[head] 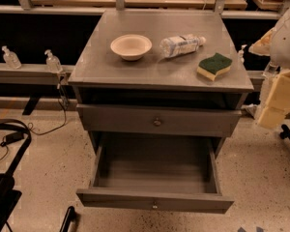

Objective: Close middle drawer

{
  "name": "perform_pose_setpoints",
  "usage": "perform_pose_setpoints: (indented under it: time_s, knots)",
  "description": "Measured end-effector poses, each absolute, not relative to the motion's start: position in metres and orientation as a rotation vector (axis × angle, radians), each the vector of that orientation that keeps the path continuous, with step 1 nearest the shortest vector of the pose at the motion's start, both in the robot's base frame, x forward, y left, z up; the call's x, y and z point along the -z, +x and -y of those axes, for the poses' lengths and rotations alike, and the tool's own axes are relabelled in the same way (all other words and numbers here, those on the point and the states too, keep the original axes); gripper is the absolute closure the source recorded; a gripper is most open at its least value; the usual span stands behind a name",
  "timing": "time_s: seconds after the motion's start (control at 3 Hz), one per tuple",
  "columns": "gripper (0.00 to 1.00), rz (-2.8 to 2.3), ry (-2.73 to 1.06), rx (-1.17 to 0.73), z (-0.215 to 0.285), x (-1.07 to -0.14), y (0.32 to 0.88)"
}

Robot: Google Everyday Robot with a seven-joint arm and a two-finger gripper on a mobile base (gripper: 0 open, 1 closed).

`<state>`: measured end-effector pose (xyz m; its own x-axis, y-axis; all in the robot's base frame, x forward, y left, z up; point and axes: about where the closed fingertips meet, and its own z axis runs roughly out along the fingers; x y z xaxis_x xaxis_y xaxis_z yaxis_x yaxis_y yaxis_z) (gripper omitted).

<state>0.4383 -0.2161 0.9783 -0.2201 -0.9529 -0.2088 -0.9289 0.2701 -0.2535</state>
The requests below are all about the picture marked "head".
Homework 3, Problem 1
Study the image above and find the clear plastic water bottle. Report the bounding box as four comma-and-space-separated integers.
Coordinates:
159, 34, 206, 58

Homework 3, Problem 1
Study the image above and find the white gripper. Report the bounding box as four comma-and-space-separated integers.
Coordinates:
257, 70, 290, 129

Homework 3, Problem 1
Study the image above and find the black power cable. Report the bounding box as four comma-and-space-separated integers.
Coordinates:
27, 80, 71, 137

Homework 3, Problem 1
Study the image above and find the left sanitizer pump bottle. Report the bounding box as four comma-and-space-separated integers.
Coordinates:
2, 45, 21, 69

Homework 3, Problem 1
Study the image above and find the grey top drawer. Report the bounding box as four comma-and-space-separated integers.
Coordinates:
76, 104, 241, 137

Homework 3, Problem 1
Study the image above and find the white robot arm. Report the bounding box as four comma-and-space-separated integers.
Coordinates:
249, 8, 290, 129

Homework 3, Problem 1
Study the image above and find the black stand leg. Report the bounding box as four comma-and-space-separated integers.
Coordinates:
279, 124, 290, 140

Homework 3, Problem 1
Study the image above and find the green yellow sponge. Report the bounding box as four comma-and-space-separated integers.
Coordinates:
196, 53, 232, 81

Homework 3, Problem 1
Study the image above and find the grey drawer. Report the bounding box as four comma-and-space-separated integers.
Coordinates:
76, 104, 241, 137
77, 134, 234, 214

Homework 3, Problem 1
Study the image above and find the black chair frame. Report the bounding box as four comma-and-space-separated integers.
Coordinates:
0, 119, 32, 232

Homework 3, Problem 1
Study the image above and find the black bar bottom floor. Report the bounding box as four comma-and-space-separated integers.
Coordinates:
59, 206, 76, 232

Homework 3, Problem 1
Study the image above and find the sanitizer pump bottle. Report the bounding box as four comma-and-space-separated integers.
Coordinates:
44, 49, 63, 73
2, 45, 21, 69

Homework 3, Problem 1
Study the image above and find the black power adapter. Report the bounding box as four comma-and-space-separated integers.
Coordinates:
0, 131, 24, 147

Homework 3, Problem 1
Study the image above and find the grey wooden drawer cabinet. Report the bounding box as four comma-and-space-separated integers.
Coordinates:
69, 10, 253, 152

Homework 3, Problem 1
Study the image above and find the small sanitizer bottle behind cabinet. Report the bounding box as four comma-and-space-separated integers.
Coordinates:
238, 44, 247, 63

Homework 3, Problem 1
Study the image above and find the white ceramic bowl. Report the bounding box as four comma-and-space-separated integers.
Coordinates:
110, 34, 152, 61

